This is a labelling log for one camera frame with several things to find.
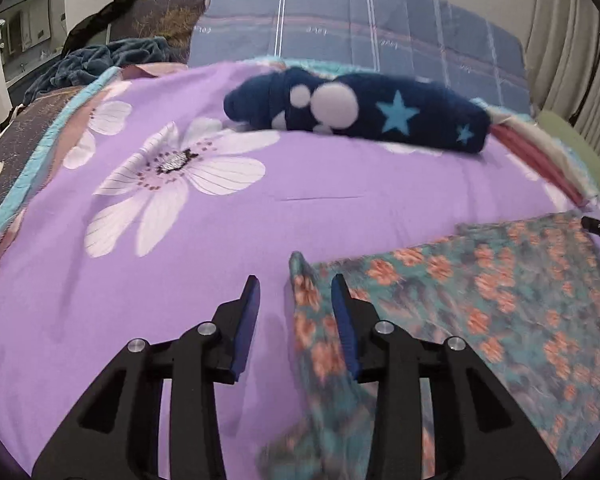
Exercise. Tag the white pleated curtain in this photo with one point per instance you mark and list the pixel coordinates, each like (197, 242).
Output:
(565, 35)

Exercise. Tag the beige folded garment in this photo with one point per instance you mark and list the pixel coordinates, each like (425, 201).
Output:
(535, 142)

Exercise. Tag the dark patterned pillow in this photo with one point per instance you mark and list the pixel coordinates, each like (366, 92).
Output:
(170, 20)

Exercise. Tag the blue plaid pillow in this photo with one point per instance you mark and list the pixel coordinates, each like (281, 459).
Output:
(360, 25)

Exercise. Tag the teal fleece blanket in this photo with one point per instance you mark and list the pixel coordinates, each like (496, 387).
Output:
(95, 67)

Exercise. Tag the green pillow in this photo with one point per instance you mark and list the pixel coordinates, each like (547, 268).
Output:
(575, 150)

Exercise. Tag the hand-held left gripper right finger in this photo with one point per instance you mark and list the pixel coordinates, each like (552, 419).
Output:
(344, 327)

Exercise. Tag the purple floral bedsheet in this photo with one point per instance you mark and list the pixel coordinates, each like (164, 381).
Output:
(205, 220)

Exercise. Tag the navy star print fleece garment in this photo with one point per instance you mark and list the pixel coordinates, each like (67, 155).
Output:
(360, 107)

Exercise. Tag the teal floral shirt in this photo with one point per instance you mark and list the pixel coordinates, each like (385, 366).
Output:
(480, 320)

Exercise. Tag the wall mirror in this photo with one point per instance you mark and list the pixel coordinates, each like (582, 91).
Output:
(27, 25)

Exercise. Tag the dark deer print quilt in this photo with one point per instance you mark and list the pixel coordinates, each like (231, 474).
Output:
(25, 135)

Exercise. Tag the black garment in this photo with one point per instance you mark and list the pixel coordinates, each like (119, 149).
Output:
(97, 22)

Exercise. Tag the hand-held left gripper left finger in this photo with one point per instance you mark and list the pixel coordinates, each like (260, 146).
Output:
(245, 327)

